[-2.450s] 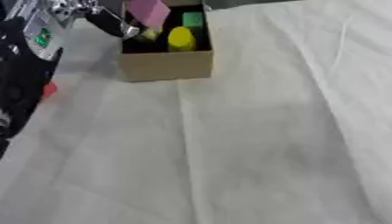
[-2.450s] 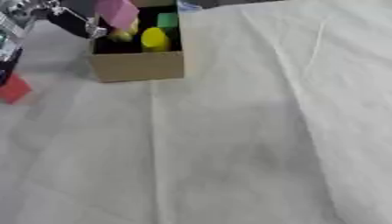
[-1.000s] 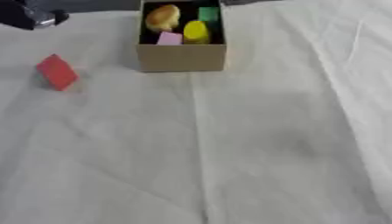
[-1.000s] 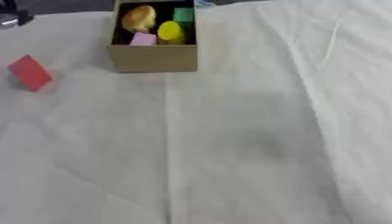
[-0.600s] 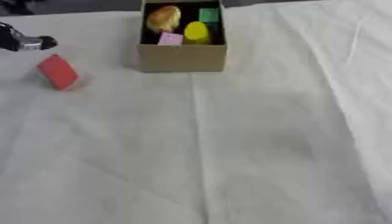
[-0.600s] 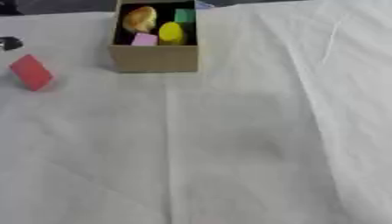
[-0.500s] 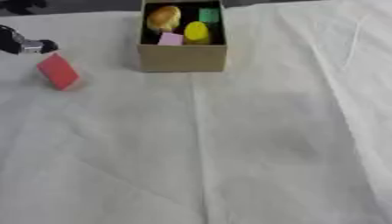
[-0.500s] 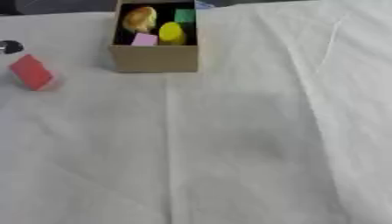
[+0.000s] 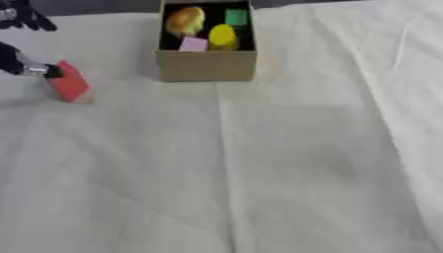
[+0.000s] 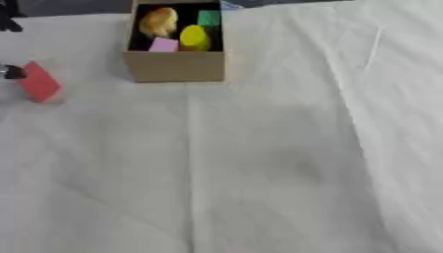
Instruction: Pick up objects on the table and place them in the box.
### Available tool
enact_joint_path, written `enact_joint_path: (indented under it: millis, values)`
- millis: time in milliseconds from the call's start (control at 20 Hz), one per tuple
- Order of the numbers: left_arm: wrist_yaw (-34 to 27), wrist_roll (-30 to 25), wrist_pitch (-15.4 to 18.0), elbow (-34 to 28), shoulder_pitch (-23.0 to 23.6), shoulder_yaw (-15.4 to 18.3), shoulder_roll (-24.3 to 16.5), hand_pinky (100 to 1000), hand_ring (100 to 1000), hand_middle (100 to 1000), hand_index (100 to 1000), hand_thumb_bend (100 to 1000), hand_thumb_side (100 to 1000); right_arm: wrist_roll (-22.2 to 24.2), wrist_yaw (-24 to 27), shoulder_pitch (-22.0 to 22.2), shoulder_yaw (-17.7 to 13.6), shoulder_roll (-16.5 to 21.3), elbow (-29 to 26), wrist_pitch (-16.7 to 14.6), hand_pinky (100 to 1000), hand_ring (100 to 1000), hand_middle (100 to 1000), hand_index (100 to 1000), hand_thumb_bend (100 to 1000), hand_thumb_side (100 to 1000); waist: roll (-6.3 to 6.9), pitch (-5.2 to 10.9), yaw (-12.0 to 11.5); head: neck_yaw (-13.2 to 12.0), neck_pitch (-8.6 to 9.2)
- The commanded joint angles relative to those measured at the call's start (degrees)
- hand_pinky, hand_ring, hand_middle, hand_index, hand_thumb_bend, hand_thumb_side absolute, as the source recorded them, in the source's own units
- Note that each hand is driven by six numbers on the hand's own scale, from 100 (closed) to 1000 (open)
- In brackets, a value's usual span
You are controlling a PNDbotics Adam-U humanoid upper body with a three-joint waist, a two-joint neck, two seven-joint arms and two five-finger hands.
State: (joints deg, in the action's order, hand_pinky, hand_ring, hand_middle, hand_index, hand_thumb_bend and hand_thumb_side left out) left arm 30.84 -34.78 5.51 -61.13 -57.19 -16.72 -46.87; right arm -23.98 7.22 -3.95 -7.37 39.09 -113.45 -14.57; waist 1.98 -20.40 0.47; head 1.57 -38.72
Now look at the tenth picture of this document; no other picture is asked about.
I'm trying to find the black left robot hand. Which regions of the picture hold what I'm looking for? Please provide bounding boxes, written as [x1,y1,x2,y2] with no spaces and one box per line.
[0,63,30,80]

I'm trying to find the red block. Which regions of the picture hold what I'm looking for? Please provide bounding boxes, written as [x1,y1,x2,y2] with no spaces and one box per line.
[15,60,64,104]

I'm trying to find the tan cardboard box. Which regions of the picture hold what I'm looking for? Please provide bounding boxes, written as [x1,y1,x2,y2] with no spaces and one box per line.
[121,0,227,83]

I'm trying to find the black tripod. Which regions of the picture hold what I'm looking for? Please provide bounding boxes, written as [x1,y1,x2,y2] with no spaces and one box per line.
[0,0,25,33]

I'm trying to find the tan soft toy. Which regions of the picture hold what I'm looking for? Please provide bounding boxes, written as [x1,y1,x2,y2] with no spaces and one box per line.
[136,7,180,40]

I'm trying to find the pink square block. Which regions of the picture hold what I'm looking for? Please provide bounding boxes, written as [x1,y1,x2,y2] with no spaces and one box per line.
[146,36,182,53]

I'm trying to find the green block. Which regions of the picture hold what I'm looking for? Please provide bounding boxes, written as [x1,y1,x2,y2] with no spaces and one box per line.
[195,9,223,28]

